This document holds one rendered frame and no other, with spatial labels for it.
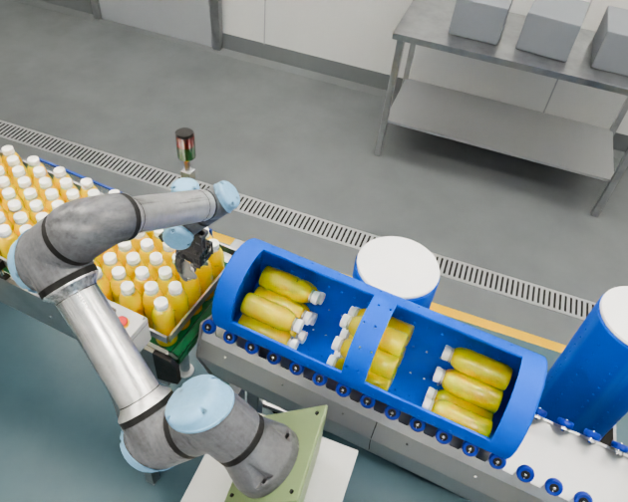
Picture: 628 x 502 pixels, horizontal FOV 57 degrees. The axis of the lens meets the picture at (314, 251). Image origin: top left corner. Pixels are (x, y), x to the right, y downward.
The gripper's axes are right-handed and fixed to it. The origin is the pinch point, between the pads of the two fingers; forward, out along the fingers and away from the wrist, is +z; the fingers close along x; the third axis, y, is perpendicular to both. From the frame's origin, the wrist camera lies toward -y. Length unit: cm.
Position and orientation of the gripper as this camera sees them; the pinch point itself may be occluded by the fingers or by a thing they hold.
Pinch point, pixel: (187, 272)
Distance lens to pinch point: 178.5
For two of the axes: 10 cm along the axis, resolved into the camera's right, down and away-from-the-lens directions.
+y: 9.0, 3.6, -2.5
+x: 4.3, -6.2, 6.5
